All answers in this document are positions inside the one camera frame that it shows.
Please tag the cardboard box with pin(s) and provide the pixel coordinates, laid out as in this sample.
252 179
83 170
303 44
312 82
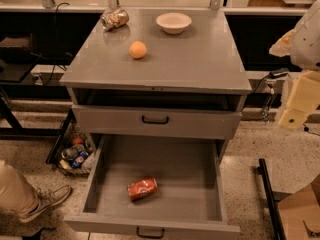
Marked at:
300 213

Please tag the orange fruit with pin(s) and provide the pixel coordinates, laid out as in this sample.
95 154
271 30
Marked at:
137 50

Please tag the khaki trouser leg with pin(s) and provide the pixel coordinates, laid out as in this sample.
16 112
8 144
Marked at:
16 193

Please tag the grey sneaker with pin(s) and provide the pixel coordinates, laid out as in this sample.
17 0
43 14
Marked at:
47 199

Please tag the blue can in basket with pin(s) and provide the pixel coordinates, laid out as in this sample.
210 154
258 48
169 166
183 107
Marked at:
78 160

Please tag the crumpled snack bag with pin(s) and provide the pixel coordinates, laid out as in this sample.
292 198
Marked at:
114 19

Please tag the grey drawer cabinet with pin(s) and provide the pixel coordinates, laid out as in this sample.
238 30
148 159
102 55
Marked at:
198 69

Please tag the wire basket of items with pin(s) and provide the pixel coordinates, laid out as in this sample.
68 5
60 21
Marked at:
74 141

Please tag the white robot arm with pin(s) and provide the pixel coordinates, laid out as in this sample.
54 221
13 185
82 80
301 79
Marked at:
302 45

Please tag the white bowl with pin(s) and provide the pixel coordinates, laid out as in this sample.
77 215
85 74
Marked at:
173 23

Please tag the closed grey upper drawer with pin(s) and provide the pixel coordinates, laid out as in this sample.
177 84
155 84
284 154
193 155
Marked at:
157 122

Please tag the black metal frame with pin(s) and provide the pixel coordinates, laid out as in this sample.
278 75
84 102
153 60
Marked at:
277 226

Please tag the black power adapter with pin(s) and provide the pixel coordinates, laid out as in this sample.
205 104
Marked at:
278 73

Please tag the red coke can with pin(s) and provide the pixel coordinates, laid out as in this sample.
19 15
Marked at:
142 188

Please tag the open grey lower drawer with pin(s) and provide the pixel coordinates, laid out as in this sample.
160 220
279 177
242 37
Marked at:
188 204

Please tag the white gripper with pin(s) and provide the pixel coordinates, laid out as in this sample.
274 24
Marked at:
307 44

